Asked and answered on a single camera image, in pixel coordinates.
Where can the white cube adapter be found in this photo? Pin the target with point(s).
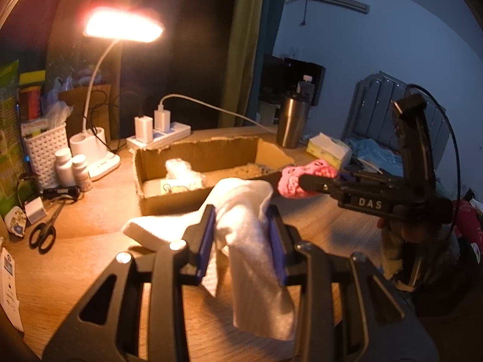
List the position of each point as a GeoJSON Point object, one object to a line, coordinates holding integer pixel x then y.
{"type": "Point", "coordinates": [36, 211]}

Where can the narrow teal curtain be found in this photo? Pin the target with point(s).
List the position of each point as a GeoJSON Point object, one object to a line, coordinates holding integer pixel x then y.
{"type": "Point", "coordinates": [273, 26]}

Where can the white power strip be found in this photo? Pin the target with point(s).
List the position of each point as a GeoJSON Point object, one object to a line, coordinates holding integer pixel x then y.
{"type": "Point", "coordinates": [173, 134]}

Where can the brown plush toy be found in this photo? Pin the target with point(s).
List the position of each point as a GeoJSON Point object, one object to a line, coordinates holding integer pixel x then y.
{"type": "Point", "coordinates": [254, 167]}

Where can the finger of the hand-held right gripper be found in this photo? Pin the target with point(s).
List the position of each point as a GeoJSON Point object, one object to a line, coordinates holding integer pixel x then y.
{"type": "Point", "coordinates": [358, 176]}
{"type": "Point", "coordinates": [317, 185]}

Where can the blue printed blanket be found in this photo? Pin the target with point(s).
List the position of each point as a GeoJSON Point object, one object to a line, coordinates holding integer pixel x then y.
{"type": "Point", "coordinates": [373, 154]}

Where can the white plastic basket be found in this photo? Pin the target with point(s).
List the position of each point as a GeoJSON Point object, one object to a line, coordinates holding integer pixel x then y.
{"type": "Point", "coordinates": [45, 154]}

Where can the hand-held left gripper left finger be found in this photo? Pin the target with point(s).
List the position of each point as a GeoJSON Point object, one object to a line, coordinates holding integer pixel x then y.
{"type": "Point", "coordinates": [205, 241]}

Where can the cardboard box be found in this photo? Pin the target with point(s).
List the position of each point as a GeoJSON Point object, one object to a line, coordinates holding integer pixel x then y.
{"type": "Point", "coordinates": [226, 154]}

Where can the pink cloth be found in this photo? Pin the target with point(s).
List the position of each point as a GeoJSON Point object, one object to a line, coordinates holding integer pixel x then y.
{"type": "Point", "coordinates": [292, 184]}

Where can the round printed white packet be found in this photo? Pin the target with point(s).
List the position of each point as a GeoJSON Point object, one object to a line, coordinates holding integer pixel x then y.
{"type": "Point", "coordinates": [16, 225]}

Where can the grey padded headboard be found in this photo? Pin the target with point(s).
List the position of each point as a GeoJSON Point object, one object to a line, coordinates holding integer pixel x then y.
{"type": "Point", "coordinates": [377, 105]}

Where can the yellow tissue box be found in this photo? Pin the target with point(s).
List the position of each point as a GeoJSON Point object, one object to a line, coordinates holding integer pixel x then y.
{"type": "Point", "coordinates": [328, 151]}

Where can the yellow curtain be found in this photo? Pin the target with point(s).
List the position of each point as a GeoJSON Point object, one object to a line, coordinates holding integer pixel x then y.
{"type": "Point", "coordinates": [243, 45]}

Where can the small black device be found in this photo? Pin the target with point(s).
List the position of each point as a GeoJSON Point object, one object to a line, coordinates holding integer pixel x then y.
{"type": "Point", "coordinates": [60, 192]}

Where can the white fluffy cloth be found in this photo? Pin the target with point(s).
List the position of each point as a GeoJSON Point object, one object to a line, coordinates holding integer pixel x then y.
{"type": "Point", "coordinates": [179, 169]}

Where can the clear plastic bag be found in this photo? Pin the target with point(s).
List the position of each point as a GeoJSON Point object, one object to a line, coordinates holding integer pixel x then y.
{"type": "Point", "coordinates": [56, 113]}

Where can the person's right hand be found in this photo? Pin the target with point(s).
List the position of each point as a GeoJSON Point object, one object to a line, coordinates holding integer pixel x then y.
{"type": "Point", "coordinates": [400, 230]}

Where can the red jar with yellow lid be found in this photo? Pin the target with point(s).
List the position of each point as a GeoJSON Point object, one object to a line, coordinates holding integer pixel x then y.
{"type": "Point", "coordinates": [32, 100]}

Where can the white charger plug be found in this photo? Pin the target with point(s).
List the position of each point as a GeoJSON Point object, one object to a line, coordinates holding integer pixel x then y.
{"type": "Point", "coordinates": [144, 128]}

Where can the red printed cloth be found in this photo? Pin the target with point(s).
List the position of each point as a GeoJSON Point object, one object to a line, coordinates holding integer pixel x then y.
{"type": "Point", "coordinates": [469, 230]}

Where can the white towel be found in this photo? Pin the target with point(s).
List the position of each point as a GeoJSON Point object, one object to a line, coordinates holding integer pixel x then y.
{"type": "Point", "coordinates": [245, 211]}

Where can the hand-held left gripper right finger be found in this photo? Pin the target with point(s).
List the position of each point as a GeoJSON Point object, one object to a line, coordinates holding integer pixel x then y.
{"type": "Point", "coordinates": [277, 249]}

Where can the green snack bag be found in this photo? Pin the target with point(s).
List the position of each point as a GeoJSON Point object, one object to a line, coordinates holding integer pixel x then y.
{"type": "Point", "coordinates": [9, 139]}

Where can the white printed card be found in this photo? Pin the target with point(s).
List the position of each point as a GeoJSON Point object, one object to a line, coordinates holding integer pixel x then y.
{"type": "Point", "coordinates": [9, 286]}

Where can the steel tumbler with black lid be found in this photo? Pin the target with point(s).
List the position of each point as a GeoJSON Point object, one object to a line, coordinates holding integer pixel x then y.
{"type": "Point", "coordinates": [292, 124]}

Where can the printed tissue pack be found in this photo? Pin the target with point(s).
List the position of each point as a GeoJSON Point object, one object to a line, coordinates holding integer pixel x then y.
{"type": "Point", "coordinates": [181, 187]}

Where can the black scissors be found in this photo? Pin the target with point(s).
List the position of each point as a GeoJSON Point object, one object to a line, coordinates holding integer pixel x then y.
{"type": "Point", "coordinates": [43, 233]}

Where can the white desk lamp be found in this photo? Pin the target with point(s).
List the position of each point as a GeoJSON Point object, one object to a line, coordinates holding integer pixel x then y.
{"type": "Point", "coordinates": [98, 158]}

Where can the black computer monitor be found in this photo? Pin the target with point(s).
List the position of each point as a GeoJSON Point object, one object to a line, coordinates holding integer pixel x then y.
{"type": "Point", "coordinates": [271, 77]}

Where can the white computer desk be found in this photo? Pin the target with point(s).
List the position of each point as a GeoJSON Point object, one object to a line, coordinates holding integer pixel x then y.
{"type": "Point", "coordinates": [268, 113]}

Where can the white pill bottle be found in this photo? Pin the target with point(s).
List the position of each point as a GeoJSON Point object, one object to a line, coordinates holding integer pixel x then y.
{"type": "Point", "coordinates": [64, 167]}
{"type": "Point", "coordinates": [82, 173]}

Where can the brown paper bag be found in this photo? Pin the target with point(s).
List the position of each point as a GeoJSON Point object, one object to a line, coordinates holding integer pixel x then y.
{"type": "Point", "coordinates": [75, 101]}

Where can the dark window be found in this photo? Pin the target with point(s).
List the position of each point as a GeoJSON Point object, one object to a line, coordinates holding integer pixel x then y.
{"type": "Point", "coordinates": [181, 64]}

